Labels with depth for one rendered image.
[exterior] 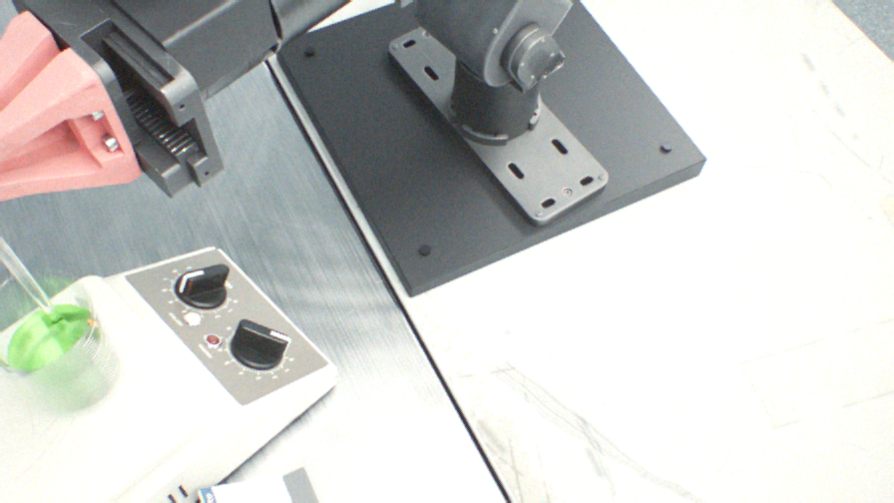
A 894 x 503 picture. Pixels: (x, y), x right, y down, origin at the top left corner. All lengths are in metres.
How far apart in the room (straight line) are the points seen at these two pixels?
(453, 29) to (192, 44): 0.23
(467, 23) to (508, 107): 0.09
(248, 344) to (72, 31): 0.23
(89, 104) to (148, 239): 0.30
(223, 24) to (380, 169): 0.30
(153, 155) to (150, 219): 0.28
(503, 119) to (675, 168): 0.14
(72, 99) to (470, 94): 0.33
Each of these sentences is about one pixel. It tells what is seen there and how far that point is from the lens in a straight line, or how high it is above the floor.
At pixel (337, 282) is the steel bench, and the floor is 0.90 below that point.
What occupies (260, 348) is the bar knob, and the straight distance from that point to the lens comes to 0.55.
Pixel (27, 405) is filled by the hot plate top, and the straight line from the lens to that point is 0.53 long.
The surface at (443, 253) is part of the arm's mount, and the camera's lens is 0.62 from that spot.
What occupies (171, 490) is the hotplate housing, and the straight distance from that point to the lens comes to 0.53.
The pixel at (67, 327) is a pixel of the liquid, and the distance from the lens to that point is 0.50.
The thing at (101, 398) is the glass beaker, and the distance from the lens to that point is 0.51.
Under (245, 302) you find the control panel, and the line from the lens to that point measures 0.58.
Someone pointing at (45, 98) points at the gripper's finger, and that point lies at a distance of 0.38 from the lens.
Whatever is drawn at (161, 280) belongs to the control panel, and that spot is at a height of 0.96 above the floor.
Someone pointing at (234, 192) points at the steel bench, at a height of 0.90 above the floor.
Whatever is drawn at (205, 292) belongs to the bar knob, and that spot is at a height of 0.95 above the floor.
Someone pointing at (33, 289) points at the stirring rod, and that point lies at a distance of 0.47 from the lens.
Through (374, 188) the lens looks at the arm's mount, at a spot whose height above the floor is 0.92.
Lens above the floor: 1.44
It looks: 58 degrees down
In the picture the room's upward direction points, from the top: 5 degrees clockwise
